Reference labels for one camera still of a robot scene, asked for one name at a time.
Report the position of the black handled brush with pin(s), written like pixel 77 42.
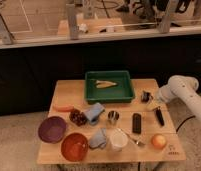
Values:
pixel 152 105

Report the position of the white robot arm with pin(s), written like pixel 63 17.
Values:
pixel 184 88

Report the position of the purple bowl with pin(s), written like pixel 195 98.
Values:
pixel 52 129

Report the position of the orange bowl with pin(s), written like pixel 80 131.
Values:
pixel 74 147

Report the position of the green plastic tray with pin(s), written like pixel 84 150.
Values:
pixel 123 92

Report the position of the yellow banana in tray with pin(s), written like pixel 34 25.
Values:
pixel 104 84

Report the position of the small metal cup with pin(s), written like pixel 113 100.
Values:
pixel 113 117

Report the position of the wooden table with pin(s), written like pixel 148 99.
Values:
pixel 71 92

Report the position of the dark red grape bunch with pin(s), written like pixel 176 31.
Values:
pixel 77 117

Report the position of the orange carrot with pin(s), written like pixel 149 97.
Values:
pixel 63 109

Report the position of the black remote control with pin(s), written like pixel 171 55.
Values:
pixel 136 123

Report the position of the blue cloth lower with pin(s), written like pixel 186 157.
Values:
pixel 99 139

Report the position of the white plastic cup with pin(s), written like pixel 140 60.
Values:
pixel 118 140

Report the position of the metal spoon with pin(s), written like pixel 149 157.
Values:
pixel 136 141

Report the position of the yellow orange apple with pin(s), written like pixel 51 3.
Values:
pixel 158 141

